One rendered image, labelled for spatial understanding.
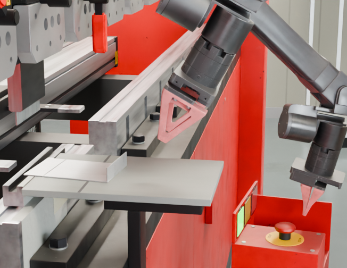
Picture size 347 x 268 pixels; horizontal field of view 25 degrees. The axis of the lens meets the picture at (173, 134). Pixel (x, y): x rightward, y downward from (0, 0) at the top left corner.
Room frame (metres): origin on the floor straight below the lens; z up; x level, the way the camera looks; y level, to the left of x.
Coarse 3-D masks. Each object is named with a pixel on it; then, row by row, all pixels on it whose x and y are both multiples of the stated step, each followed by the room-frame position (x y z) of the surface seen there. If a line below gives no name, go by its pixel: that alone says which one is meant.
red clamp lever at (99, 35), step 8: (88, 0) 1.25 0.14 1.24; (96, 0) 1.24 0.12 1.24; (104, 0) 1.24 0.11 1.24; (96, 8) 1.24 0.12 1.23; (96, 16) 1.24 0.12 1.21; (104, 16) 1.24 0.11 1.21; (96, 24) 1.24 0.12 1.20; (104, 24) 1.24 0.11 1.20; (96, 32) 1.24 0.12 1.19; (104, 32) 1.24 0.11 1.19; (96, 40) 1.24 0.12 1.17; (104, 40) 1.24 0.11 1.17; (96, 48) 1.24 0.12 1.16; (104, 48) 1.24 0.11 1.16
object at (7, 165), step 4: (0, 160) 1.13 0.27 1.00; (4, 160) 1.13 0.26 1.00; (8, 160) 1.13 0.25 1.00; (0, 164) 1.11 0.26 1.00; (4, 164) 1.11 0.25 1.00; (8, 164) 1.11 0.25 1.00; (12, 164) 1.11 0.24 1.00; (16, 164) 1.13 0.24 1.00; (0, 168) 1.10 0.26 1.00; (4, 168) 1.10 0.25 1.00; (8, 168) 1.10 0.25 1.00; (12, 168) 1.11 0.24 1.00
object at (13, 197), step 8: (48, 152) 1.21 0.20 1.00; (56, 152) 1.19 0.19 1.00; (64, 152) 1.22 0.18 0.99; (32, 160) 1.15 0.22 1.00; (40, 160) 1.17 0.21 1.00; (24, 168) 1.11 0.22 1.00; (16, 176) 1.07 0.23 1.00; (24, 176) 1.09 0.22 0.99; (8, 184) 1.04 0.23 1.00; (16, 184) 1.06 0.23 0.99; (8, 192) 1.03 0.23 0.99; (16, 192) 1.03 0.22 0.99; (8, 200) 1.03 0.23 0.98; (16, 200) 1.03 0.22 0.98
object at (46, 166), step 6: (42, 162) 1.13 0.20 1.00; (48, 162) 1.13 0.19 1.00; (54, 162) 1.13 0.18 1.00; (60, 162) 1.13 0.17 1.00; (36, 168) 1.10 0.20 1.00; (42, 168) 1.10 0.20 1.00; (48, 168) 1.10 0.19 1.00; (24, 174) 1.07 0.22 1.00; (30, 174) 1.07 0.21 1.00; (36, 174) 1.07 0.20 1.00; (42, 174) 1.07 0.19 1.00
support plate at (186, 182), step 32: (96, 160) 1.15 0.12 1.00; (128, 160) 1.15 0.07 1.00; (160, 160) 1.15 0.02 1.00; (192, 160) 1.15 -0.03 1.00; (32, 192) 1.01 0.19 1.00; (64, 192) 1.00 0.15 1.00; (96, 192) 1.00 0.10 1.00; (128, 192) 1.00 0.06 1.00; (160, 192) 1.00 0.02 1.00; (192, 192) 1.00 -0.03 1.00
